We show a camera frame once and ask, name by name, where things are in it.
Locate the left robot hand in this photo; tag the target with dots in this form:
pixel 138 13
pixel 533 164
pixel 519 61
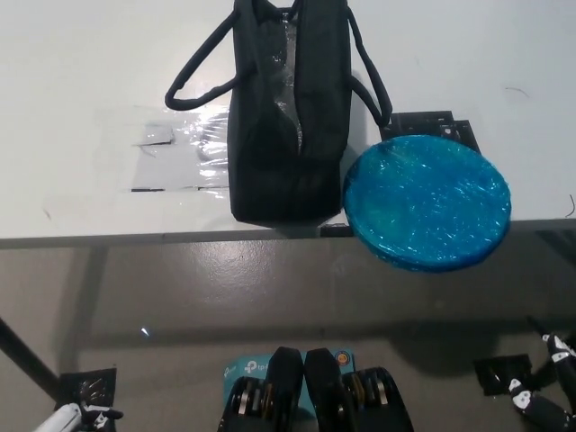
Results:
pixel 101 415

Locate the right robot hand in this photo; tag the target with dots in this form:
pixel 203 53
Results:
pixel 555 405

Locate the blue plate stack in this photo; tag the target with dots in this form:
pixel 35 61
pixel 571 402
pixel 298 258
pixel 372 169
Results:
pixel 427 202

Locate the black fabric tote bag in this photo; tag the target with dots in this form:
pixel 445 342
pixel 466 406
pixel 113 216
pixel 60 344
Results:
pixel 270 180

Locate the black tape patch on desk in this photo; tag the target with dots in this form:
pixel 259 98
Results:
pixel 423 123

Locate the black table leg bar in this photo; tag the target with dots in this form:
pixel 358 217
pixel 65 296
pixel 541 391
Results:
pixel 27 355

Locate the teal tp-link box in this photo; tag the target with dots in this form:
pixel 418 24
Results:
pixel 245 366

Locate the clear plastic tape sheet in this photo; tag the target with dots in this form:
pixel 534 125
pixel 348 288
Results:
pixel 180 162

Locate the small black tape piece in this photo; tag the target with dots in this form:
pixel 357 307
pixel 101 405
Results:
pixel 335 230

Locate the grey tape square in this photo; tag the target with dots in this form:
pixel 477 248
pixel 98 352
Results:
pixel 155 135

